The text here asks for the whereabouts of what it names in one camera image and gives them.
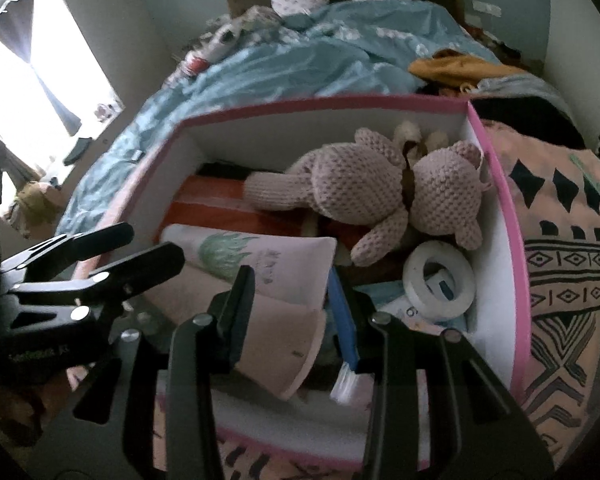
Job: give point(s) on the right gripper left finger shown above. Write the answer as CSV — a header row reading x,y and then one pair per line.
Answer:
x,y
232,310

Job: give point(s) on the grey curtain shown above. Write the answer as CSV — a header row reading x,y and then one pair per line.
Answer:
x,y
16,33

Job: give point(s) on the floral cloth near pillows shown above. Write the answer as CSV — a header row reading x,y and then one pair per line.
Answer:
x,y
225,35

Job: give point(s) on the pink knitted teddy bear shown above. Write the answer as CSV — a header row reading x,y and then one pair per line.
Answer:
x,y
370,182

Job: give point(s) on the mustard garment on bed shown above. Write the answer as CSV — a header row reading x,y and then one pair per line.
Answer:
x,y
459,70

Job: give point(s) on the orange cloth in box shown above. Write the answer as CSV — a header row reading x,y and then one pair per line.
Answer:
x,y
217,203

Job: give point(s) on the peach black patterned blanket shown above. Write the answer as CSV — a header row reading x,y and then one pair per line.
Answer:
x,y
556,194

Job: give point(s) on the white tape roll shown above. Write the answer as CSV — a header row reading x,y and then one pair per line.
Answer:
x,y
439,281

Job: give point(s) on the tissue pack with flower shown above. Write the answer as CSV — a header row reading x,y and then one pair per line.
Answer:
x,y
390,297

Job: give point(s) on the pink lotion tube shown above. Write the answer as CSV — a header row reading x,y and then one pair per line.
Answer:
x,y
282,340

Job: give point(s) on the white green-print lotion tube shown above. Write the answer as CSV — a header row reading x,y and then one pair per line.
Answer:
x,y
287,268

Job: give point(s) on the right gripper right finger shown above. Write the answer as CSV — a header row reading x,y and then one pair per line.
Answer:
x,y
352,311

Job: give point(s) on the blue floral duvet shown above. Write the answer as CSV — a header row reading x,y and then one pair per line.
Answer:
x,y
349,47

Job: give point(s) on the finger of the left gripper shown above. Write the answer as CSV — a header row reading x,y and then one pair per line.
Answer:
x,y
117,281
49,257

